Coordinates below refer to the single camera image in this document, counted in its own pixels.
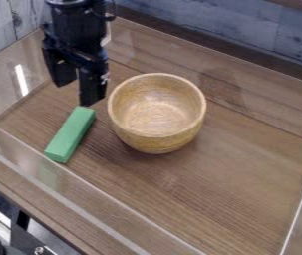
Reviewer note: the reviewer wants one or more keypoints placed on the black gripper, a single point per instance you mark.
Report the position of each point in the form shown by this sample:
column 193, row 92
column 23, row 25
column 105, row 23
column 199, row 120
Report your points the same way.
column 73, row 46

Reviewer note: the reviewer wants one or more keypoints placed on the green rectangular stick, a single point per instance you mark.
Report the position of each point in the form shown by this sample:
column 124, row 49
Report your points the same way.
column 69, row 136

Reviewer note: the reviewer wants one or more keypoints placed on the light wooden bowl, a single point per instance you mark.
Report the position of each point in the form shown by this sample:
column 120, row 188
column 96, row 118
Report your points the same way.
column 157, row 111

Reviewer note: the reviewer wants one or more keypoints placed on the black metal table leg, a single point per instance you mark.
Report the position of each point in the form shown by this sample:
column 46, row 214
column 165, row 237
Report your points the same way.
column 22, row 239

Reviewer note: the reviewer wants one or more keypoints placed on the clear acrylic enclosure wall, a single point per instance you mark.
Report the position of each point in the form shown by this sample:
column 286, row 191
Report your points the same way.
column 224, row 197

